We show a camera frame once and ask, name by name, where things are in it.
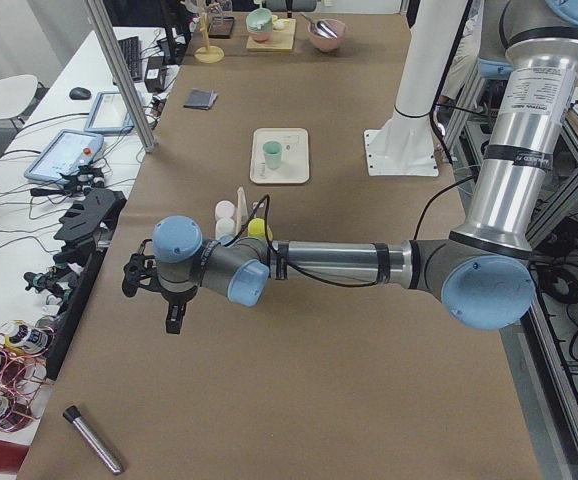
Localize metal ice scoop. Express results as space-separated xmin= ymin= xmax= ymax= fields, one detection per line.
xmin=300 ymin=12 xmax=339 ymax=38

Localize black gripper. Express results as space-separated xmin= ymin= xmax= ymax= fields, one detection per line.
xmin=162 ymin=289 xmax=195 ymax=335

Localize pink cup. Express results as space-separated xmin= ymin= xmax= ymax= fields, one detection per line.
xmin=214 ymin=200 xmax=236 ymax=221

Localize blue teach pendant far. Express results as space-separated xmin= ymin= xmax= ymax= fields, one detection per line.
xmin=84 ymin=91 xmax=134 ymax=135

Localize aluminium frame post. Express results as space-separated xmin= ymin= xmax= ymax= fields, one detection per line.
xmin=84 ymin=0 xmax=156 ymax=153

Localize white chair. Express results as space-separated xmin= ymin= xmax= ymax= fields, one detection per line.
xmin=0 ymin=74 xmax=39 ymax=132

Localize wooden cutting board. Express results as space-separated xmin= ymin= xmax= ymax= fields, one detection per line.
xmin=246 ymin=18 xmax=296 ymax=53

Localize black tray with glasses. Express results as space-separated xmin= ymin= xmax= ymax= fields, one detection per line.
xmin=208 ymin=17 xmax=235 ymax=39

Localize black foam holder stand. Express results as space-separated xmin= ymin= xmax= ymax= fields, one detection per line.
xmin=54 ymin=188 xmax=127 ymax=249

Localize cream white cup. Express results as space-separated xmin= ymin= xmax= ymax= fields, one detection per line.
xmin=215 ymin=218 xmax=236 ymax=239

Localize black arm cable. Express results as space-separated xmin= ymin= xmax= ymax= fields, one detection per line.
xmin=223 ymin=174 xmax=480 ymax=288

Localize pink bowl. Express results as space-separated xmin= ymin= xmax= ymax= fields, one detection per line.
xmin=307 ymin=18 xmax=348 ymax=54

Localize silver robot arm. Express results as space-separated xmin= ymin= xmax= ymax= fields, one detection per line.
xmin=147 ymin=1 xmax=578 ymax=333

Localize black computer mouse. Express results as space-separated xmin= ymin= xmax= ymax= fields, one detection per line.
xmin=69 ymin=87 xmax=92 ymax=101

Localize cream rabbit tray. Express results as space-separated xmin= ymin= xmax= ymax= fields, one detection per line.
xmin=250 ymin=128 xmax=310 ymax=185

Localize grey folded cloth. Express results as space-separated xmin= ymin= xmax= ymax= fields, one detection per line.
xmin=183 ymin=89 xmax=218 ymax=110

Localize blue teach pendant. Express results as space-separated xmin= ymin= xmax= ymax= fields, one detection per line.
xmin=24 ymin=129 xmax=104 ymax=184
xmin=84 ymin=91 xmax=134 ymax=135

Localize stacked green bowls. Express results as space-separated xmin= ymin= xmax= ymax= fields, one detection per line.
xmin=246 ymin=8 xmax=273 ymax=42

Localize black metal tube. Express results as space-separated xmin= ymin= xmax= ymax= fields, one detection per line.
xmin=63 ymin=405 xmax=124 ymax=475

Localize wooden mug tree stand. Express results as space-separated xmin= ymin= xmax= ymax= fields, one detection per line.
xmin=182 ymin=0 xmax=224 ymax=64

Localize green cup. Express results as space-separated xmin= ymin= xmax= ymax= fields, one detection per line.
xmin=262 ymin=140 xmax=283 ymax=170

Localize blue teach pendant near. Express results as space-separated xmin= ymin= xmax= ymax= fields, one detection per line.
xmin=24 ymin=129 xmax=104 ymax=184

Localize black keyboard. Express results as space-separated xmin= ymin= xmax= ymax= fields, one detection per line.
xmin=118 ymin=36 xmax=142 ymax=82

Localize yellow cup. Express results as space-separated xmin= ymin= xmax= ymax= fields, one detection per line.
xmin=247 ymin=218 xmax=273 ymax=240

